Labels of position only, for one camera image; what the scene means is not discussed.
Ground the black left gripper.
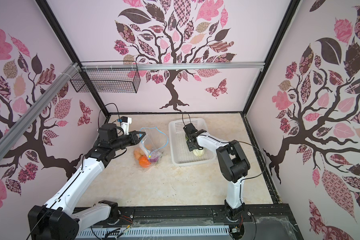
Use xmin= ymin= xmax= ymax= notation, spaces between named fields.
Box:
xmin=111 ymin=130 xmax=146 ymax=151

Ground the tan wrinkled toy bun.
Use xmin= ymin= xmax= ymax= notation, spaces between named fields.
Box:
xmin=134 ymin=149 xmax=143 ymax=160

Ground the clear blue-zipper zip bag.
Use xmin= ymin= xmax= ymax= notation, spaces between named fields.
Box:
xmin=134 ymin=127 xmax=169 ymax=170

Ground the orange toy pumpkin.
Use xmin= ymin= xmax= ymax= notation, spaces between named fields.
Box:
xmin=138 ymin=156 xmax=151 ymax=168

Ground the purple toy onion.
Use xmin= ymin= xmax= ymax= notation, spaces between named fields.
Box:
xmin=149 ymin=152 xmax=163 ymax=164

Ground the green toy cabbage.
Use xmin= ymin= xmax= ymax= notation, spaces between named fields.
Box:
xmin=193 ymin=148 xmax=205 ymax=157

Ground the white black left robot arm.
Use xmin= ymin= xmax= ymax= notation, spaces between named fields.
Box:
xmin=27 ymin=124 xmax=146 ymax=240

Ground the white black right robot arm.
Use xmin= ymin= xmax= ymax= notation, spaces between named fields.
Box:
xmin=183 ymin=123 xmax=251 ymax=221

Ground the white perforated plastic basket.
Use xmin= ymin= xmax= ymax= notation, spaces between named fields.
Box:
xmin=169 ymin=118 xmax=217 ymax=167

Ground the black base platform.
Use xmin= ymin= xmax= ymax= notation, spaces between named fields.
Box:
xmin=90 ymin=204 xmax=303 ymax=240

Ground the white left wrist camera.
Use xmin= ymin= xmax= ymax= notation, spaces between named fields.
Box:
xmin=119 ymin=116 xmax=132 ymax=135

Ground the black wire mesh basket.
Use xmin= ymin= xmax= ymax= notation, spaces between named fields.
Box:
xmin=70 ymin=60 xmax=141 ymax=94

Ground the aluminium rail back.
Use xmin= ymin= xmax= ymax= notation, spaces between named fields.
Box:
xmin=81 ymin=62 xmax=265 ymax=71

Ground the aluminium rail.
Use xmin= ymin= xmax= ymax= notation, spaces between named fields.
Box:
xmin=81 ymin=62 xmax=265 ymax=71
xmin=0 ymin=63 xmax=80 ymax=161

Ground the white slotted cable duct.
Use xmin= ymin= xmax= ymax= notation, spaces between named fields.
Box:
xmin=76 ymin=226 xmax=231 ymax=240

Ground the aluminium rail left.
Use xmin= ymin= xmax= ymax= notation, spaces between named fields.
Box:
xmin=0 ymin=63 xmax=80 ymax=161

